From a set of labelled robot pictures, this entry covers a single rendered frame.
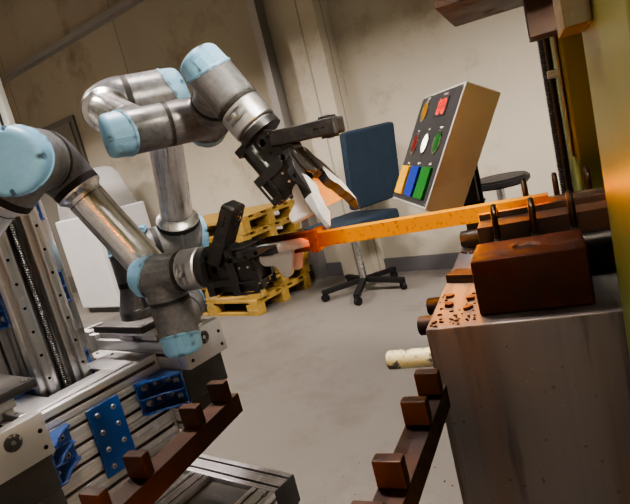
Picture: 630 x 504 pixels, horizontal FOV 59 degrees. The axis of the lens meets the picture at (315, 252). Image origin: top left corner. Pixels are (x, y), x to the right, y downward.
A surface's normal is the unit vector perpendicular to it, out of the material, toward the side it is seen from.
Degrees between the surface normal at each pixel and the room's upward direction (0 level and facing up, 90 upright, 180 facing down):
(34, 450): 90
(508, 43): 90
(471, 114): 90
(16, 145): 86
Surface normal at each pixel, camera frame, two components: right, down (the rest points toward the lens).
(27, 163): 0.16, 0.04
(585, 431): -0.35, 0.25
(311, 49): -0.58, 0.29
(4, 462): 0.78, -0.07
